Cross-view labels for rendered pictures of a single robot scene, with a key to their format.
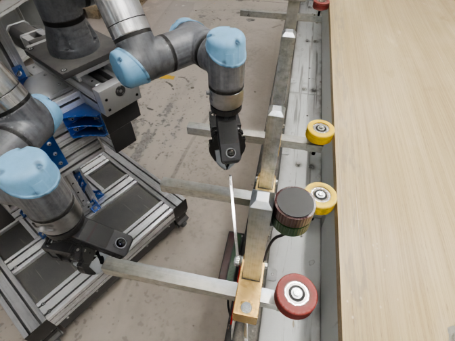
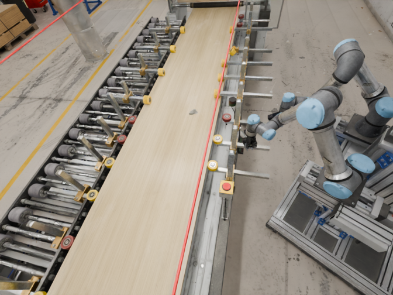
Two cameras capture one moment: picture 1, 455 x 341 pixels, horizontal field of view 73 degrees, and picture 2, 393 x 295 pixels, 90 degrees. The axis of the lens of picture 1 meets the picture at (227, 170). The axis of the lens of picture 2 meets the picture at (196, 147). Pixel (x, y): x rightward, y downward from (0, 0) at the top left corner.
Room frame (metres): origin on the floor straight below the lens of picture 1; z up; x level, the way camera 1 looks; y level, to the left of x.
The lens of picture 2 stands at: (1.44, -0.26, 2.19)
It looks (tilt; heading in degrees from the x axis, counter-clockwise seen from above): 54 degrees down; 189
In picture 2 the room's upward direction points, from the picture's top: 10 degrees counter-clockwise
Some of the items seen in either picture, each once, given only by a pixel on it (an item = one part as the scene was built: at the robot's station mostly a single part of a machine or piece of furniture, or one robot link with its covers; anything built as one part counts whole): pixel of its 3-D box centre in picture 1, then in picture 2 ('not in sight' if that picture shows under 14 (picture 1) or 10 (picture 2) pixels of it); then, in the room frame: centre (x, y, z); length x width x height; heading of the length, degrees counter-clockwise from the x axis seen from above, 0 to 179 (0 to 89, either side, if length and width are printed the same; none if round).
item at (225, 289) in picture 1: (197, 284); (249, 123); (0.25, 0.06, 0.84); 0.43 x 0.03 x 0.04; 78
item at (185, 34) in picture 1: (189, 44); (267, 130); (0.63, 0.08, 1.19); 0.11 x 0.11 x 0.08; 40
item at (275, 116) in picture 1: (266, 181); (233, 146); (0.51, -0.10, 0.87); 0.03 x 0.03 x 0.48; 78
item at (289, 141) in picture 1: (253, 137); (238, 172); (0.73, -0.08, 0.83); 0.43 x 0.03 x 0.04; 78
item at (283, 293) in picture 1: (292, 302); (226, 120); (0.21, -0.13, 0.85); 0.08 x 0.08 x 0.11
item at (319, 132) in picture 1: (317, 141); (212, 167); (0.69, -0.28, 0.85); 0.08 x 0.08 x 0.11
